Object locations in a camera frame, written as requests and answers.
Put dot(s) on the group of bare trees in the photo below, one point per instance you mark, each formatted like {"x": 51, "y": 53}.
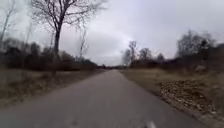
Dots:
{"x": 136, "y": 56}

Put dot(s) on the grey asphalt path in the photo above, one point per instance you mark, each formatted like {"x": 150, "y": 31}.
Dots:
{"x": 103, "y": 103}

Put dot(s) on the large bare tree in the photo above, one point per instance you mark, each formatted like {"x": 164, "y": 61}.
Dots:
{"x": 56, "y": 36}

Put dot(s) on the brown grass verge with leaves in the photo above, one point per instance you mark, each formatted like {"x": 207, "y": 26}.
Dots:
{"x": 180, "y": 86}

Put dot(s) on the robot's own part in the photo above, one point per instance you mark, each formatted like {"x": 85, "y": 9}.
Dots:
{"x": 151, "y": 125}

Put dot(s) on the dark row of bushes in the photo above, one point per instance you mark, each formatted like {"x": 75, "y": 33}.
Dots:
{"x": 40, "y": 60}

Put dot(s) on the dark bushes and trees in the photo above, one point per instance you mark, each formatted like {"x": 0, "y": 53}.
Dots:
{"x": 200, "y": 50}

